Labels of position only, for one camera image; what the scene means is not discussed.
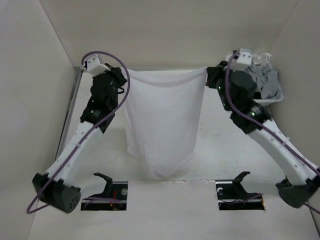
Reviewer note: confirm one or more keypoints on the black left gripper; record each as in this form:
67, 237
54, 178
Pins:
116, 72

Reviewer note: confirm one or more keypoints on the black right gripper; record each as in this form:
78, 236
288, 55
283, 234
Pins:
215, 72

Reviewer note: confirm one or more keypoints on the white tank top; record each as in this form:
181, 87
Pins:
162, 115

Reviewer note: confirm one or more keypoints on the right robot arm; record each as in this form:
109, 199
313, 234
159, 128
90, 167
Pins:
236, 90

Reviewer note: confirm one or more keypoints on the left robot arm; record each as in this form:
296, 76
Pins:
57, 186

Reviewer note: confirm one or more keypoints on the grey tank top in basket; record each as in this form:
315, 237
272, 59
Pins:
266, 79

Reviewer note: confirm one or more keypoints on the white garment on basket rim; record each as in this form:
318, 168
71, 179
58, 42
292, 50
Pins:
262, 59

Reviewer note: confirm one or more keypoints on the white perforated plastic basket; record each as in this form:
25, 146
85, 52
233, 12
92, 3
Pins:
243, 79

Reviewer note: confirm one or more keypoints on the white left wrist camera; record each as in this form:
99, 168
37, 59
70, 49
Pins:
94, 66

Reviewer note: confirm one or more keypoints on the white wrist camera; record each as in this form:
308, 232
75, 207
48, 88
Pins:
243, 60
94, 66

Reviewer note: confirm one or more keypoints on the metal table edge rail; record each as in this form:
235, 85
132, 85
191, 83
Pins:
69, 112

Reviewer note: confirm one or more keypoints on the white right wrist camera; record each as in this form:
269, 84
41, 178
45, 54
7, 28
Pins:
243, 60

